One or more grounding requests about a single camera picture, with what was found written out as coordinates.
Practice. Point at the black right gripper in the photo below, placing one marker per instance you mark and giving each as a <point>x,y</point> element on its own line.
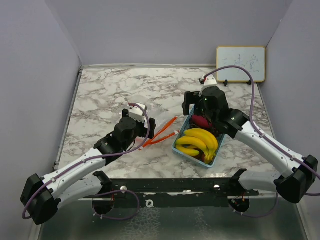
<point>191,98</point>

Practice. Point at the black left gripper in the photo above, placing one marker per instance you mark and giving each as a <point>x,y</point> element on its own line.
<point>145,132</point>

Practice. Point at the clear orange zip bag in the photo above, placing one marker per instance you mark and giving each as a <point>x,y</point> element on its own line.
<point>164,128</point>

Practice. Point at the yellow banana bunch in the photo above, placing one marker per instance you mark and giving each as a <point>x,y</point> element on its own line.
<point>198,142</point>

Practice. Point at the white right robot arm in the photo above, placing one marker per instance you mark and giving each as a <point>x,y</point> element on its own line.
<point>295,173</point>

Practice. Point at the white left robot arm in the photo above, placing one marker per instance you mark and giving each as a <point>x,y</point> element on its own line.
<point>43,196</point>

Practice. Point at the purple sweet potato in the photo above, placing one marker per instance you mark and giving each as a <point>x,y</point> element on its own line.
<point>201,121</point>

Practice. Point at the dark grape bunch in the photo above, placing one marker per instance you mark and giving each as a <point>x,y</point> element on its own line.
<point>212,130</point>

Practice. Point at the light blue plastic basket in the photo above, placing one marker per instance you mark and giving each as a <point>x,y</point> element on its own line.
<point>196,160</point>

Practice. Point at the small framed whiteboard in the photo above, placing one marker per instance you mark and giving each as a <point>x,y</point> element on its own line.
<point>251,58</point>

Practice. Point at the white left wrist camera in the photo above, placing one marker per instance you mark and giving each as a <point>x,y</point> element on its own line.
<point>137,114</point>

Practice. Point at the black mounting rail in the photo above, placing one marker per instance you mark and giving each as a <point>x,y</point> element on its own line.
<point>171,192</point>

